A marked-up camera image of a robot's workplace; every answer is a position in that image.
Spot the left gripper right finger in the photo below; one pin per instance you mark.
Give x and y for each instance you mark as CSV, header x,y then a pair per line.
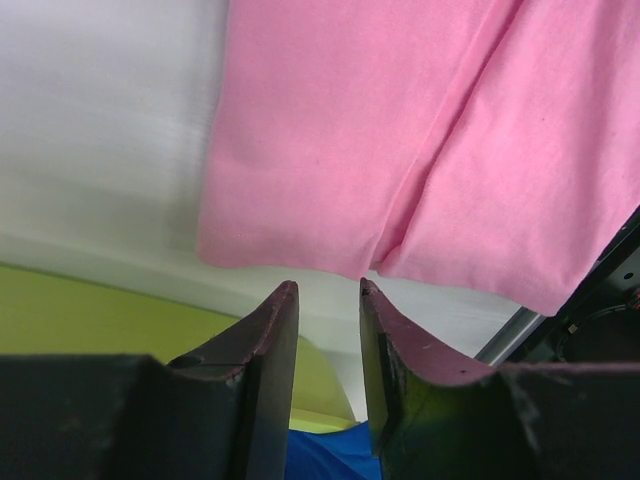
x,y
431,409

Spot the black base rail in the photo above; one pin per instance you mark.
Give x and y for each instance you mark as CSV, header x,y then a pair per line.
x,y
604,326

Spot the pink t shirt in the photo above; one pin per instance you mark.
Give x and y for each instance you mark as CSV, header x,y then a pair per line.
x,y
492,145

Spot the blue t shirt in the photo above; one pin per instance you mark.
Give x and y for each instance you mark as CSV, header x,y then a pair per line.
x,y
343,455

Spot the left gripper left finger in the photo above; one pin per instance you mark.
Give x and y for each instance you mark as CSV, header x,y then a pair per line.
x,y
235,394

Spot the lime green plastic bin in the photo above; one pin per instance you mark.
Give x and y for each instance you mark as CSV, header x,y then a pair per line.
x,y
42,313

